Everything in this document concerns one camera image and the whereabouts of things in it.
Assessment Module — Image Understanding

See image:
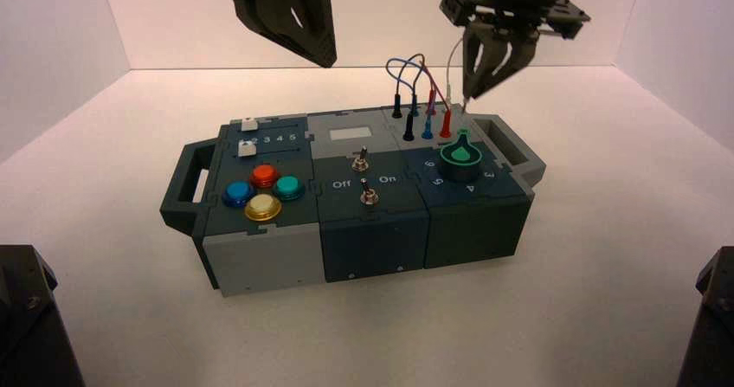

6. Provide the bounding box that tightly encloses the red push button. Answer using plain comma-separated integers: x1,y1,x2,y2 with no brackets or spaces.
250,164,280,189

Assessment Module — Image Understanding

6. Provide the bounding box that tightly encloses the yellow push button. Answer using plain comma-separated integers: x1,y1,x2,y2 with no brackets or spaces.
244,193,283,223

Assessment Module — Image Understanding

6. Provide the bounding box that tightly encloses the blue jumper wire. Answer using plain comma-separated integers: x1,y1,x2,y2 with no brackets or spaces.
396,57,437,142

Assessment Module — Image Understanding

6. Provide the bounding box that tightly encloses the black jumper wire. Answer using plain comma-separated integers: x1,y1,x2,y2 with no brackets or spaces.
385,53,428,143

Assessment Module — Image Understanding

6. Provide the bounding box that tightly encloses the green push button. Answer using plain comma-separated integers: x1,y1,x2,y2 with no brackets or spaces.
271,176,306,203

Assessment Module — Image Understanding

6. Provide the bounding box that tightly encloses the grey and teal task box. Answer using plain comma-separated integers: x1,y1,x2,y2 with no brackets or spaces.
159,104,548,299

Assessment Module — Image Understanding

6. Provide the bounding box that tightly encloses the red jumper wire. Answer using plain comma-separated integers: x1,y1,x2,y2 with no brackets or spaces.
421,57,454,140

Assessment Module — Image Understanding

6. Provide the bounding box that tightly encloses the green rotary knob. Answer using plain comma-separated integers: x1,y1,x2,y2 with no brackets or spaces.
440,129,481,183

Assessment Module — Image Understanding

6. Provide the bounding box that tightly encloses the blue push button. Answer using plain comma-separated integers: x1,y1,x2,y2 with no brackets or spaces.
222,181,257,209

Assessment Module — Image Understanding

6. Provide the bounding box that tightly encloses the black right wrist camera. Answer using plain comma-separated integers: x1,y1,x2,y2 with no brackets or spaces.
440,0,497,29

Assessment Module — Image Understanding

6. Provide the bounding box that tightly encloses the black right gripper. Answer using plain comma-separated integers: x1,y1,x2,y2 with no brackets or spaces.
461,0,592,102

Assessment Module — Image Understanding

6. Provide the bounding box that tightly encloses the white jumper wire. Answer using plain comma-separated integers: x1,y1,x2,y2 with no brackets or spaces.
443,35,469,116

